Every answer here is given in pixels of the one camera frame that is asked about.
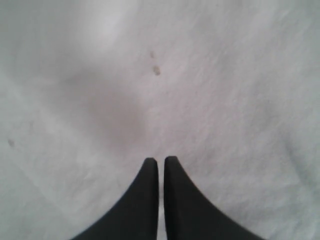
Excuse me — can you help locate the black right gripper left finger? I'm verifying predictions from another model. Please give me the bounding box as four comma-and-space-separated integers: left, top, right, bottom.
74, 158, 159, 240

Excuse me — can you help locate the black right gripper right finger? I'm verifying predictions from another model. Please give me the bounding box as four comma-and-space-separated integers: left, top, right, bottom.
163, 156, 261, 240

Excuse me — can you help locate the white t-shirt red lettering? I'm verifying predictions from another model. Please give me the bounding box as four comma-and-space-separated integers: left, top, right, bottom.
0, 0, 320, 240

